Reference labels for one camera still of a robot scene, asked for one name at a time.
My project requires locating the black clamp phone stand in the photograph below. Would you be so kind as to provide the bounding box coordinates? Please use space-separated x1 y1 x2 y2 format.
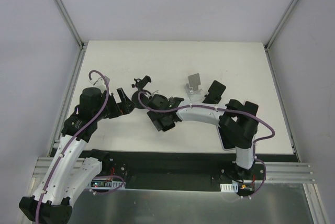
131 75 151 109

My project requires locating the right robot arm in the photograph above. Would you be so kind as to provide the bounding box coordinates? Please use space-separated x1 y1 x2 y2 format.
145 95 259 180

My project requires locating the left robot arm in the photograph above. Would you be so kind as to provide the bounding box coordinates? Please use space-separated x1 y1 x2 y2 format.
19 87 135 223

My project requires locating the silver folding phone stand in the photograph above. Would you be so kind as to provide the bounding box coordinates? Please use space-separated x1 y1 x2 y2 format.
185 73 204 102

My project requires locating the black folding phone stand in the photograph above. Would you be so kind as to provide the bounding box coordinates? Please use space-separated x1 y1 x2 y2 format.
203 80 226 104

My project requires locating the lilac case phone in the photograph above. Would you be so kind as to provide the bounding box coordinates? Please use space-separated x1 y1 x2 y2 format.
218 127 236 150

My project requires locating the pink case phone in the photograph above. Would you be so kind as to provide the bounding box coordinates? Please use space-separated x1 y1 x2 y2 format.
244 101 259 116

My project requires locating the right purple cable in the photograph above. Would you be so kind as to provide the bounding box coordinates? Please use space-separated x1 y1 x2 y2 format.
137 92 275 146

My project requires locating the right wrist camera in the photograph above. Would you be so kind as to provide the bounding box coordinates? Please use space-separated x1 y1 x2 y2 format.
144 90 161 100

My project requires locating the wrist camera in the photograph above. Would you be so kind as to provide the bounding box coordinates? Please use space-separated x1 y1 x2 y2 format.
90 76 110 93
144 90 161 100

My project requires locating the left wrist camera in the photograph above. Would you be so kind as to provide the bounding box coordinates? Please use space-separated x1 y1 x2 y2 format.
90 76 110 93

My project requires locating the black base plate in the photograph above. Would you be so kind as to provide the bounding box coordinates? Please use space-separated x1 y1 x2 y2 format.
98 151 298 192

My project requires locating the left aluminium frame post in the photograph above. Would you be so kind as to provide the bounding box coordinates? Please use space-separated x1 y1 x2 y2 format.
53 0 85 49

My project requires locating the aluminium frame post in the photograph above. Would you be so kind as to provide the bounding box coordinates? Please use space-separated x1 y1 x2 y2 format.
53 0 85 49
264 0 300 52

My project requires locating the right aluminium frame post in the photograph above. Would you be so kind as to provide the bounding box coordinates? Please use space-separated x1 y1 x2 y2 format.
264 0 300 52

